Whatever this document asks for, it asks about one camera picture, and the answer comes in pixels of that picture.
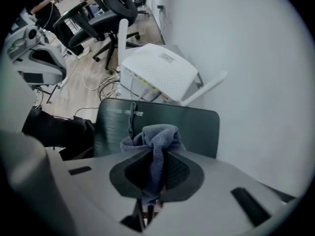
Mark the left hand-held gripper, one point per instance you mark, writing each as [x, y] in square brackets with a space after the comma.
[22, 42]

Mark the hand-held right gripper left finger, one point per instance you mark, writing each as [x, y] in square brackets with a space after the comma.
[93, 193]

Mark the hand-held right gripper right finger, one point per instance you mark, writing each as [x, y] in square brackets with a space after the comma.
[216, 193]

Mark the black router with antennas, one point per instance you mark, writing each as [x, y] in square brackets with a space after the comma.
[197, 131]

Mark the blue-grey cloth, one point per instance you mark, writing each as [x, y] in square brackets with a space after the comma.
[160, 136]

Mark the another person's forearm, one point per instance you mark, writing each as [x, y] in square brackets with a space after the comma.
[43, 4]

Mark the person's black clothing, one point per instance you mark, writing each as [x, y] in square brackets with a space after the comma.
[56, 131]

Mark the white antenna modem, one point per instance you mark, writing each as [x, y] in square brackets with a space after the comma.
[160, 70]

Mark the black wall adapter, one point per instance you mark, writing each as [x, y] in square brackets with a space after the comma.
[160, 7]

